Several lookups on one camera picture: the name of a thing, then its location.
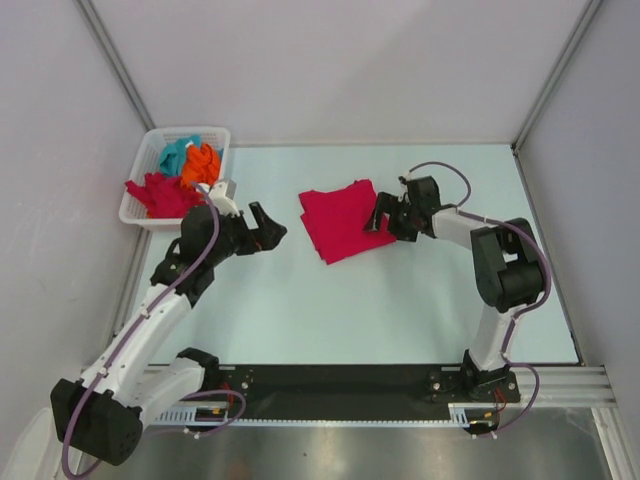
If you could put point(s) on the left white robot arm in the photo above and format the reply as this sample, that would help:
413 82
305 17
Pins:
106 411

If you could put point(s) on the left aluminium frame post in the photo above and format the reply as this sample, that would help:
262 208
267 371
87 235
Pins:
114 61

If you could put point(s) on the aluminium frame post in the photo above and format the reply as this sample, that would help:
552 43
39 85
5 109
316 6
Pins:
114 61
558 70

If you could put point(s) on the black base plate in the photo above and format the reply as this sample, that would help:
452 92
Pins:
366 386

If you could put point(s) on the white plastic laundry basket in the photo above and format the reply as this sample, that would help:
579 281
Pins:
147 160

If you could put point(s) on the right aluminium frame post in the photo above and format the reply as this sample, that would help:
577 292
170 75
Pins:
558 70

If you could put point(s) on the red t shirt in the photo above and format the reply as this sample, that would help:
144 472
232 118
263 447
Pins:
335 221
164 197

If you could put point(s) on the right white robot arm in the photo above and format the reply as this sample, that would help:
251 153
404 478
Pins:
511 272

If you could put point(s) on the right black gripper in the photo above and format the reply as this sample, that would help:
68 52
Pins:
386 203

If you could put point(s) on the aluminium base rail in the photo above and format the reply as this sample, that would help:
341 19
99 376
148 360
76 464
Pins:
565 387

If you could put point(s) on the slotted cable duct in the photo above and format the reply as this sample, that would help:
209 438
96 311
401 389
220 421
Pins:
438 415

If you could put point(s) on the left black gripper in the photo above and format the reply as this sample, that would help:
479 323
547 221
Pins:
264 238

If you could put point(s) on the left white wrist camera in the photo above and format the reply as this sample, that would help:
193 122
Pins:
222 195

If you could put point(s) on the teal t shirt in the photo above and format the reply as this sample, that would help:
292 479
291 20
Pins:
174 155

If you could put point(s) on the orange t shirt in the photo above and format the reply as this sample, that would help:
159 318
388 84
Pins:
202 165

